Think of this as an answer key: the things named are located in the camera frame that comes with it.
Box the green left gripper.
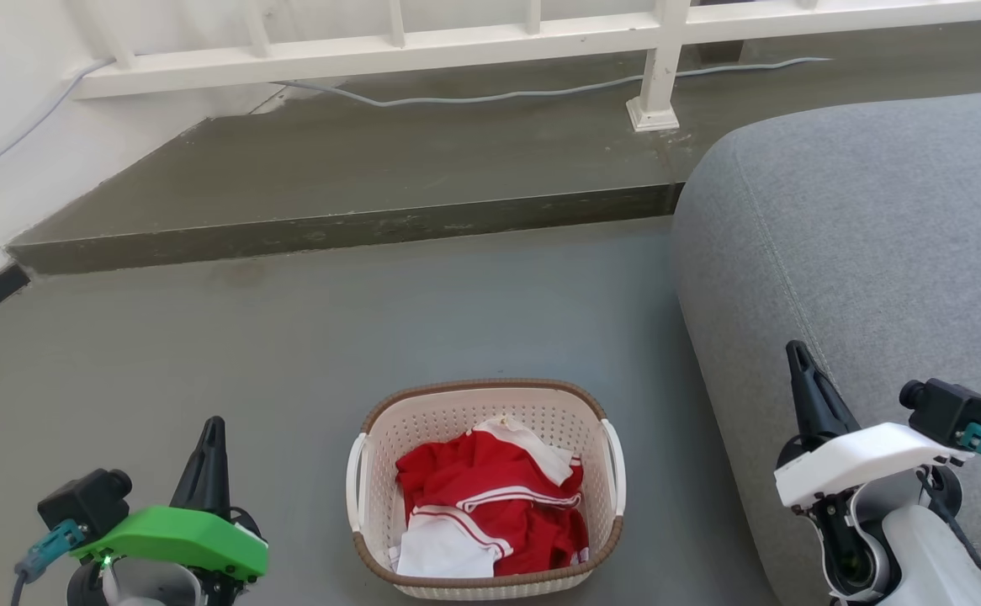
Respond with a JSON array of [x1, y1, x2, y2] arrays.
[[68, 416, 270, 606]]

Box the white brown-rimmed laundry basket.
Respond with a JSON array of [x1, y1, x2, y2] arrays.
[[345, 378, 627, 601]]

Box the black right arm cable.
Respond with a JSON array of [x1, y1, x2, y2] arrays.
[[915, 465, 981, 606]]

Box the teal left camera cable plug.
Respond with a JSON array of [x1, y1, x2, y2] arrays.
[[9, 518, 89, 606]]

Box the grey fabric sofa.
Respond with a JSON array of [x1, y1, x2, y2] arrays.
[[672, 88, 981, 606]]

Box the red white-trimmed garment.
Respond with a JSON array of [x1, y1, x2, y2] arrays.
[[388, 416, 590, 579]]

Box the dark pillar behind railing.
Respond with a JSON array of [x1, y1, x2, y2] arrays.
[[696, 0, 745, 65]]

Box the light grey cable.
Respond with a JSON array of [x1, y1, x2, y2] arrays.
[[0, 56, 833, 189]]

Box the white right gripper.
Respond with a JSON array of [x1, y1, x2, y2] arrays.
[[773, 340, 976, 548]]

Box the white railing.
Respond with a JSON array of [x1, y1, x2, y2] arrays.
[[70, 0, 981, 133]]

